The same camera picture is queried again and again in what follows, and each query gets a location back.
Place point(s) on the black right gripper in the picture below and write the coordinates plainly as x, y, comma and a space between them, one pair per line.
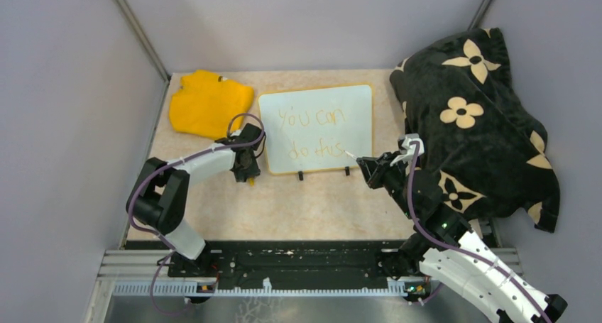
374, 168

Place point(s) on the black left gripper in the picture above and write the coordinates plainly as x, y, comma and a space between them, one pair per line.
253, 171

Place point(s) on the white marker pen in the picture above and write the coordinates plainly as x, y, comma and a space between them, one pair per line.
351, 155

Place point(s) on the yellow framed whiteboard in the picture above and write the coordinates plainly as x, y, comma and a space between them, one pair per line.
308, 129

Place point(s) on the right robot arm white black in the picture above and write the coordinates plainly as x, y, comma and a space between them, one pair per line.
445, 248

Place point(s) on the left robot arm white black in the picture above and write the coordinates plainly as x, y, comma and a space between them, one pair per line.
159, 197

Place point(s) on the yellow folded cloth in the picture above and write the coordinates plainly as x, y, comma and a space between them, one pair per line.
206, 104

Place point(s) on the black floral blanket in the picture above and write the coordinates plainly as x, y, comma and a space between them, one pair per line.
485, 150

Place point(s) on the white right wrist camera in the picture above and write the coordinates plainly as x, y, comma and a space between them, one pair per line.
410, 146

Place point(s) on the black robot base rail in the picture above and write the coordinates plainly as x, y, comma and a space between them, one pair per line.
303, 268

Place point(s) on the right corner metal post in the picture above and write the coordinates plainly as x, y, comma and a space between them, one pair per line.
480, 14

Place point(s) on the corner metal post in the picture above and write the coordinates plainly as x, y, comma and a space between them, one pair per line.
480, 14
141, 37

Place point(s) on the left corner metal post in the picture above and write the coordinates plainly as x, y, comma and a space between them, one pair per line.
141, 37

